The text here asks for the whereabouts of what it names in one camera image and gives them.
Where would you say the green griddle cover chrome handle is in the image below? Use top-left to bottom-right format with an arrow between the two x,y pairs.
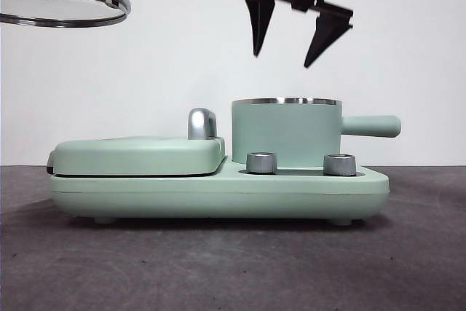
45,107 -> 227,178

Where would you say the green steamer pot with handle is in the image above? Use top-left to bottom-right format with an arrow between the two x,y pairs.
230,96 -> 403,166

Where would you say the green breakfast machine base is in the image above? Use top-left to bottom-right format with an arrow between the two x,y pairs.
49,156 -> 391,226

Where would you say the silver control knob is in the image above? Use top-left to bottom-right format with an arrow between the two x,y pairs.
323,153 -> 356,176
245,151 -> 277,174

